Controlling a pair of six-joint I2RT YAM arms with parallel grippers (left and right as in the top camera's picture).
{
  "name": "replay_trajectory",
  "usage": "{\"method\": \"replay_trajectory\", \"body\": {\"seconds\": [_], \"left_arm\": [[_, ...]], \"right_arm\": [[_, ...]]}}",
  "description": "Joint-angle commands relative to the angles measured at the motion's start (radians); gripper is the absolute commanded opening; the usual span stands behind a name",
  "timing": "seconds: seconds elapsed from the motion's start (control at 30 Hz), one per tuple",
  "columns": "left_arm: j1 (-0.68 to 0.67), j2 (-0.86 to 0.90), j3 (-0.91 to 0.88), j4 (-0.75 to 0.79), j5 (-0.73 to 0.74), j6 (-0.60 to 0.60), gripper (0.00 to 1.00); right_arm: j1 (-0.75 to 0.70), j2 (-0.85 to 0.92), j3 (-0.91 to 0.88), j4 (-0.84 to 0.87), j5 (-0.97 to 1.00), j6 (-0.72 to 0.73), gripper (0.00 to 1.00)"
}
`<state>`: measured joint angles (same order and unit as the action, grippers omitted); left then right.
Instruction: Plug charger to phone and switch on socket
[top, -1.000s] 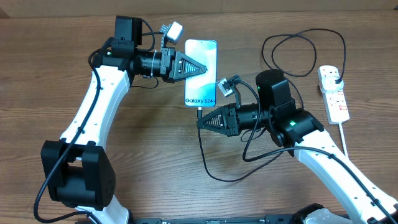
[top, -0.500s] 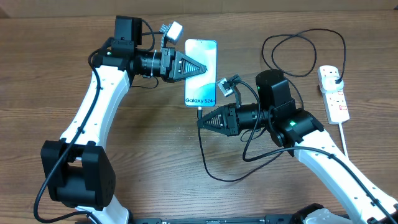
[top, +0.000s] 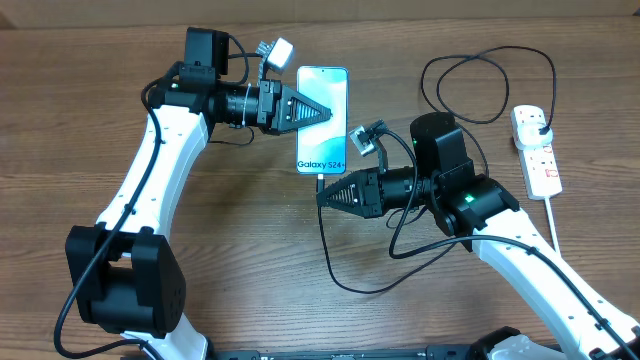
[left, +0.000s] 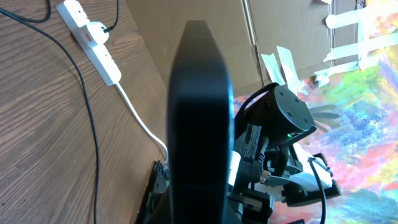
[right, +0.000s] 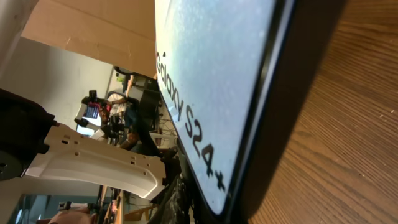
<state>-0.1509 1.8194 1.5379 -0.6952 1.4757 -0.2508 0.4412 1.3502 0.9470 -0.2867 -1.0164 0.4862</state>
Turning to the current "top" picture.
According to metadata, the white charger plug adapter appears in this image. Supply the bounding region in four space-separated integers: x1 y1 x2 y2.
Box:
513 123 554 151

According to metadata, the white power strip cord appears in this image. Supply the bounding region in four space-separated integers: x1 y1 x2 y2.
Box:
543 197 562 254

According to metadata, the black charger cable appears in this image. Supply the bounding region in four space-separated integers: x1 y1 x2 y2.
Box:
315 45 558 295

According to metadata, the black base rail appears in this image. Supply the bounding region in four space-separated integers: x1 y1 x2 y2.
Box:
119 343 566 360

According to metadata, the brown cardboard backdrop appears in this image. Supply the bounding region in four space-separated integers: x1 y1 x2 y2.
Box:
1 0 639 29

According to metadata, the white power strip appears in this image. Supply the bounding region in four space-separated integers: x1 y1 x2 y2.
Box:
510 105 562 200

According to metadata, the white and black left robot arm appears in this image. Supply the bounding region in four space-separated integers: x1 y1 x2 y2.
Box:
62 27 332 359

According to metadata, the smartphone with lit screen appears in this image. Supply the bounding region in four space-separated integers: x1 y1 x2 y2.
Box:
296 66 349 175

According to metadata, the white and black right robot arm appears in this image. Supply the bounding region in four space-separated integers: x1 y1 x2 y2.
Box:
316 112 639 359

